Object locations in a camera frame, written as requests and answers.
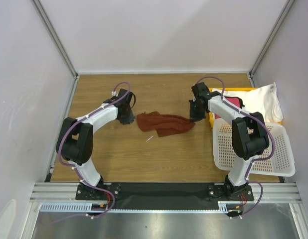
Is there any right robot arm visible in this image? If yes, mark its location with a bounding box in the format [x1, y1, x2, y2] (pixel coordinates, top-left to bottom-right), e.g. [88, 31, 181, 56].
[189, 82, 272, 200]

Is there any brown cloth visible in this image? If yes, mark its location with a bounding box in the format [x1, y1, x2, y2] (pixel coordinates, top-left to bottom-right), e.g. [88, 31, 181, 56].
[136, 112, 195, 137]

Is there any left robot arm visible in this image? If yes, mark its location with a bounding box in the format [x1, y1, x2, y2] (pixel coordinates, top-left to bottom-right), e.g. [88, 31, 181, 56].
[56, 89, 136, 200]

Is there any white perforated plastic basket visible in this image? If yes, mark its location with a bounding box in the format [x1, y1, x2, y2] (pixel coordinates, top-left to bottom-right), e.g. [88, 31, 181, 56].
[212, 119, 296, 177]

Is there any yellow plastic tray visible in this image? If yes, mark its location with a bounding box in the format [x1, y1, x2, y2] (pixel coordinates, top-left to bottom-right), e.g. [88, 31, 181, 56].
[205, 87, 284, 127]

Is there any aluminium frame post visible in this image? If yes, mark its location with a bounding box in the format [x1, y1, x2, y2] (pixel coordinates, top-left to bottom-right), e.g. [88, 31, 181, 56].
[30, 0, 79, 79]
[248, 0, 296, 79]

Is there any aluminium frame post left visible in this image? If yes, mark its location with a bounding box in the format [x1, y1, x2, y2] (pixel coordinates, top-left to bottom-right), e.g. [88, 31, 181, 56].
[30, 0, 79, 79]

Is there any white towel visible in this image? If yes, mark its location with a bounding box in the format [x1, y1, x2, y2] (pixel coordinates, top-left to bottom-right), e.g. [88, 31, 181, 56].
[224, 85, 283, 123]

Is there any pink cloth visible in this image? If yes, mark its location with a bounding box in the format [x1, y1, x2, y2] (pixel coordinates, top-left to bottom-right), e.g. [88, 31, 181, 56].
[209, 96, 244, 123]

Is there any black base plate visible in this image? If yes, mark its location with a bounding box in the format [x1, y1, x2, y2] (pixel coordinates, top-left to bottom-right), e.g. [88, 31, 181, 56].
[75, 182, 254, 211]

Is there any white towel label tag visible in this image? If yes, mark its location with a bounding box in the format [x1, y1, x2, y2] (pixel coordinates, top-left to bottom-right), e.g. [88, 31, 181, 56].
[268, 83, 277, 95]

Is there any aluminium frame post right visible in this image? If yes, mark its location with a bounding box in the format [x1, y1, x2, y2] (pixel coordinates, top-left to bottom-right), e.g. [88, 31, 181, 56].
[248, 0, 296, 79]

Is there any aluminium front rail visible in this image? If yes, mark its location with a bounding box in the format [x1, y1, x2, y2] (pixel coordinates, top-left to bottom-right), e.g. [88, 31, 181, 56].
[30, 182, 302, 203]

